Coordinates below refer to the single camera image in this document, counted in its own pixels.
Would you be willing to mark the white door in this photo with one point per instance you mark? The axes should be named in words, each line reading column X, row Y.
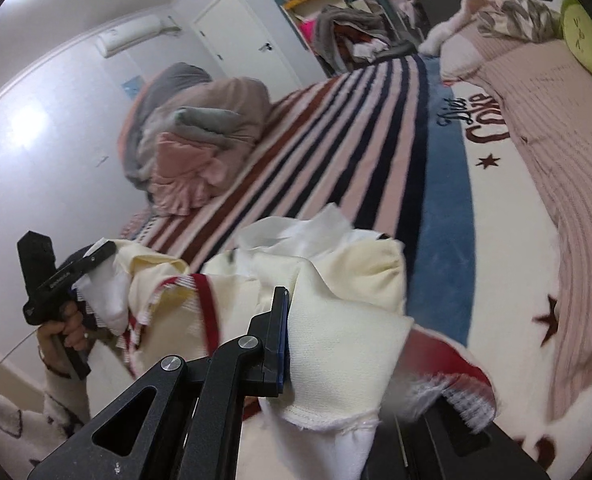
column 246, row 45

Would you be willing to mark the pink and grey quilt pile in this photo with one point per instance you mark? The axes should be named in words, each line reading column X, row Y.
column 190, row 130

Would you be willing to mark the person's left forearm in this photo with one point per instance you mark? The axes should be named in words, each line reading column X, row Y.
column 20, row 420

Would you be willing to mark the chair with grey clothes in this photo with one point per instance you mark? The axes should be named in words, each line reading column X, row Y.
column 351, row 30

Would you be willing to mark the person's left hand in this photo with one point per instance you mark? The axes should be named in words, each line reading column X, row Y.
column 75, row 332

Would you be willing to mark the blue wall poster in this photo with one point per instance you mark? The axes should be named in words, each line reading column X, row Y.
column 134, row 86

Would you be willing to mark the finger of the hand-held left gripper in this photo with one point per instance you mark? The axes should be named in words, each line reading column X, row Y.
column 100, row 255

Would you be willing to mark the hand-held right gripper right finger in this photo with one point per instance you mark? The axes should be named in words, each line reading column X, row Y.
column 476, row 447

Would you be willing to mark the leaf print cloth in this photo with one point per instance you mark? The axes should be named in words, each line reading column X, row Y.
column 511, row 15

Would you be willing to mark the green avocado plush pillow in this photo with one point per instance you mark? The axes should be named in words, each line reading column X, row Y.
column 591, row 40

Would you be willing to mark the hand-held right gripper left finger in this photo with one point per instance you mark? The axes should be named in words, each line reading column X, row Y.
column 282, row 340

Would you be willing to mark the cream garment with red trim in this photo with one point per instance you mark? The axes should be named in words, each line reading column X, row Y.
column 336, row 300

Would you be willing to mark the white air conditioner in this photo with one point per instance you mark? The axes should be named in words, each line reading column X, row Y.
column 135, row 35

